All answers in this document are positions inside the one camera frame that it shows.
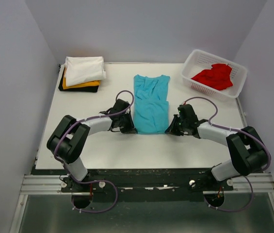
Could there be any folded yellow t shirt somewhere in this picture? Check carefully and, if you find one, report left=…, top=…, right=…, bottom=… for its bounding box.
left=59, top=68, right=101, bottom=91

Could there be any white plastic basket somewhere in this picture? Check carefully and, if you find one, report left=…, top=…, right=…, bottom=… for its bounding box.
left=180, top=49, right=247, bottom=101

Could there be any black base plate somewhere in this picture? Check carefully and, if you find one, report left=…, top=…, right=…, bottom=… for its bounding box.
left=31, top=168, right=234, bottom=205

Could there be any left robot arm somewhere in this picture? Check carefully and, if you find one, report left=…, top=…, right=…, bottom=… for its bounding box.
left=47, top=99, right=137, bottom=192

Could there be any red t shirt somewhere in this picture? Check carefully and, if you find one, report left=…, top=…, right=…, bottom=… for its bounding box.
left=192, top=64, right=233, bottom=91

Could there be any cyan t shirt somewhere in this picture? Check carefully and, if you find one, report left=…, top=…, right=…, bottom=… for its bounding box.
left=133, top=75, right=170, bottom=134

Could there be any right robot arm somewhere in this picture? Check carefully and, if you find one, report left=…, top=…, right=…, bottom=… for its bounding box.
left=165, top=104, right=270, bottom=190

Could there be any folded black t shirt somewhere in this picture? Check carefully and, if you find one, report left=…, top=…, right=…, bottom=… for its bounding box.
left=58, top=72, right=99, bottom=93

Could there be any folded white t shirt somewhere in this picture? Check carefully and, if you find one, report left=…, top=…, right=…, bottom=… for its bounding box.
left=64, top=56, right=107, bottom=86

